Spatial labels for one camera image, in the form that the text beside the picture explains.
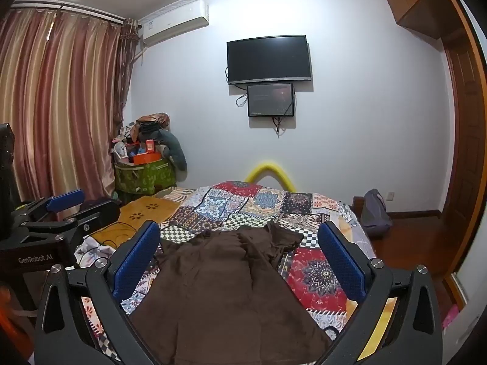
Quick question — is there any white air conditioner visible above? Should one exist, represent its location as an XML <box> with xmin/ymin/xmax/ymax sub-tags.
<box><xmin>139</xmin><ymin>1</ymin><xmax>210</xmax><ymax>47</ymax></box>

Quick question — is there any grey purple backpack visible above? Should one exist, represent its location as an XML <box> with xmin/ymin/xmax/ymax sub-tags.
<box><xmin>359</xmin><ymin>189</ymin><xmax>394</xmax><ymax>238</ymax></box>

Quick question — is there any yellow foam tube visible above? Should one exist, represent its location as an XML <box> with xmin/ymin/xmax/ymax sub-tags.
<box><xmin>245</xmin><ymin>162</ymin><xmax>296</xmax><ymax>192</ymax></box>

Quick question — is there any white curtain rail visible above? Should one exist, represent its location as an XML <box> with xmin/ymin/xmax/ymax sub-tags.
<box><xmin>11</xmin><ymin>2</ymin><xmax>127</xmax><ymax>24</ymax></box>

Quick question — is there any pale bed sheet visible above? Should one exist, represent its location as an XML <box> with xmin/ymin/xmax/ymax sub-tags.
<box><xmin>337</xmin><ymin>198</ymin><xmax>377</xmax><ymax>253</ymax></box>

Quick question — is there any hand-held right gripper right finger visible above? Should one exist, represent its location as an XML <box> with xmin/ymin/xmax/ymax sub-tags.
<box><xmin>317</xmin><ymin>221</ymin><xmax>444</xmax><ymax>365</ymax></box>

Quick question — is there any pink slipper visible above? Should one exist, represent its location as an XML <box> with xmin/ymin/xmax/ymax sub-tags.
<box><xmin>442</xmin><ymin>304</ymin><xmax>463</xmax><ymax>330</ymax></box>

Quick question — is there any wooden door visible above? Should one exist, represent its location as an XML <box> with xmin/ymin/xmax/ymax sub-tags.
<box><xmin>442</xmin><ymin>36</ymin><xmax>478</xmax><ymax>215</ymax></box>

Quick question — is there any flat orange box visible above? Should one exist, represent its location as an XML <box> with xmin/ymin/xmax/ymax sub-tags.
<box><xmin>131</xmin><ymin>153</ymin><xmax>163</xmax><ymax>165</ymax></box>

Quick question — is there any patchwork printed blanket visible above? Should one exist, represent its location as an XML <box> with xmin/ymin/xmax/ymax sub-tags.
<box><xmin>74</xmin><ymin>181</ymin><xmax>398</xmax><ymax>365</ymax></box>

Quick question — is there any dark wooden stool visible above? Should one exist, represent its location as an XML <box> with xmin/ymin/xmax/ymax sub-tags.
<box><xmin>352</xmin><ymin>196</ymin><xmax>366</xmax><ymax>229</ymax></box>

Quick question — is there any mustard yellow cushion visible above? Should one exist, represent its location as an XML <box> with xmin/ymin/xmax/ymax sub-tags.
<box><xmin>91</xmin><ymin>196</ymin><xmax>182</xmax><ymax>248</ymax></box>

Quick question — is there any small black monitor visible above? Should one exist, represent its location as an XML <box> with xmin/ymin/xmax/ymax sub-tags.
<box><xmin>247</xmin><ymin>82</ymin><xmax>295</xmax><ymax>118</ymax></box>

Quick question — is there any black wall television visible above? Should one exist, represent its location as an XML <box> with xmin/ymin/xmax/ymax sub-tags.
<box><xmin>227</xmin><ymin>35</ymin><xmax>313</xmax><ymax>85</ymax></box>

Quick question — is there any wooden framed panel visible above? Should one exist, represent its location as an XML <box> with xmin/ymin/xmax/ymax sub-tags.
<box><xmin>443</xmin><ymin>0</ymin><xmax>487</xmax><ymax>312</ymax></box>

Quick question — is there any green fabric storage bag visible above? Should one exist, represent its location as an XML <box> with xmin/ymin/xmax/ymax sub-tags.
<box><xmin>114</xmin><ymin>159</ymin><xmax>178</xmax><ymax>195</ymax></box>

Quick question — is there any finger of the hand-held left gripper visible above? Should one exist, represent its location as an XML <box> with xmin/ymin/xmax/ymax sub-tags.
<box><xmin>12</xmin><ymin>189</ymin><xmax>85</xmax><ymax>222</ymax></box>
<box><xmin>21</xmin><ymin>201</ymin><xmax>122</xmax><ymax>245</ymax></box>

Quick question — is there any brown garment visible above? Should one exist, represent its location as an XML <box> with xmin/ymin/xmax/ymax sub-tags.
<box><xmin>129</xmin><ymin>222</ymin><xmax>332</xmax><ymax>365</ymax></box>

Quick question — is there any striped pink curtain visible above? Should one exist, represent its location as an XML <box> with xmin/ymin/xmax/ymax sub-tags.
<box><xmin>0</xmin><ymin>8</ymin><xmax>138</xmax><ymax>208</ymax></box>

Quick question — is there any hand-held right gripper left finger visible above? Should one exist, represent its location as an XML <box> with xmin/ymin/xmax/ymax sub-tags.
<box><xmin>33</xmin><ymin>221</ymin><xmax>179</xmax><ymax>365</ymax></box>

